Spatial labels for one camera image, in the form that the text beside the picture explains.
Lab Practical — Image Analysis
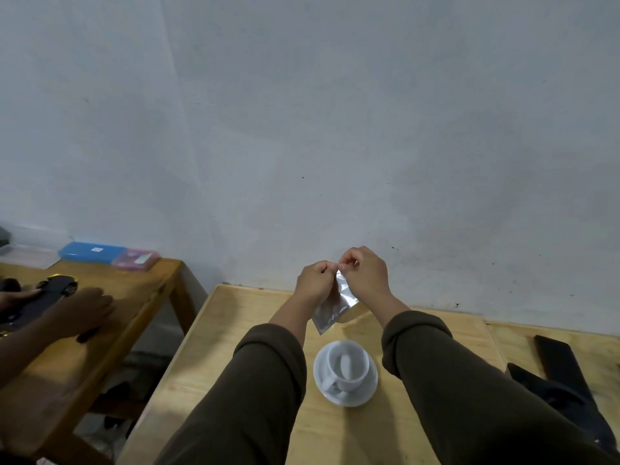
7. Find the white ceramic saucer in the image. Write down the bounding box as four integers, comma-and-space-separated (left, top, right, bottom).
313, 339, 379, 408

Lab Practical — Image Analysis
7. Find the blue plastic box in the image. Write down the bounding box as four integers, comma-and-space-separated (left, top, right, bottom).
57, 241, 128, 265

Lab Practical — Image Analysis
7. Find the another person's forearm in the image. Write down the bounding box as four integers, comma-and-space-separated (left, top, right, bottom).
0, 315, 64, 389

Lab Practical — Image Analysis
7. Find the silver foil packet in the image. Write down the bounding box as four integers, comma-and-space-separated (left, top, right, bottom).
311, 270, 360, 336

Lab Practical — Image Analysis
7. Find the person's left forearm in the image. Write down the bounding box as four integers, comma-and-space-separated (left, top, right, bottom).
154, 296, 322, 465

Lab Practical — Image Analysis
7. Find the person's left hand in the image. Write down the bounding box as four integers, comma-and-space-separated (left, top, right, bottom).
294, 260, 339, 309

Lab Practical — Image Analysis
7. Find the clear plastic box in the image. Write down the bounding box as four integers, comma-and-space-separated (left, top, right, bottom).
0, 244, 62, 271

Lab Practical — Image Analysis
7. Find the white ceramic cup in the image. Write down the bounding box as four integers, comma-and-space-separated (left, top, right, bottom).
323, 343, 371, 394

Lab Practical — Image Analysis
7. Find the wooden side table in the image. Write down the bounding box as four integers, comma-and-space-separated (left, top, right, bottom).
0, 257, 209, 465

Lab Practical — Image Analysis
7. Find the black device with gold trim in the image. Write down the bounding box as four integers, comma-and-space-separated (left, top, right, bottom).
0, 274, 100, 344

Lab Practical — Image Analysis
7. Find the person's right forearm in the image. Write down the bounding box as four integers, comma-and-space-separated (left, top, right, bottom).
373, 291, 620, 465

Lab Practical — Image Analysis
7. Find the pink plastic box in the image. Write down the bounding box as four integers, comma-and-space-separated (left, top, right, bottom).
111, 248, 162, 273

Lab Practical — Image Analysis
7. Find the person's right hand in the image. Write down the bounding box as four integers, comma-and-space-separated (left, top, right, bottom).
337, 246, 392, 306

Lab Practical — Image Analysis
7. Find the black fabric bag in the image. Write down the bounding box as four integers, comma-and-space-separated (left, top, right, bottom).
507, 335, 620, 461

